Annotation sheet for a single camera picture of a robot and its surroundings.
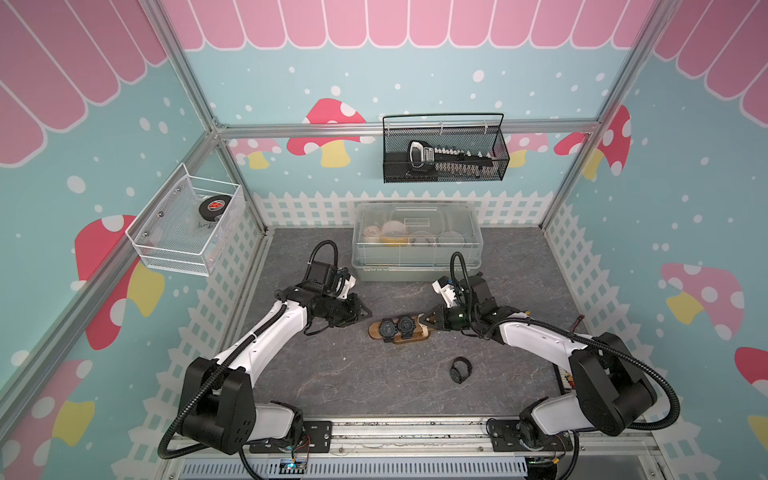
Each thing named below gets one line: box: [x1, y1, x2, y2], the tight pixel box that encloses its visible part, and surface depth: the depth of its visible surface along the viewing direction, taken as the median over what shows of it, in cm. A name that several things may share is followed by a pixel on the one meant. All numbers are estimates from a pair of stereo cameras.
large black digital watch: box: [397, 315, 417, 339], surface depth 85 cm
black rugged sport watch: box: [379, 318, 398, 343], surface depth 85 cm
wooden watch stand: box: [368, 314, 430, 343], surface depth 85 cm
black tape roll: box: [199, 194, 232, 221], surface depth 81 cm
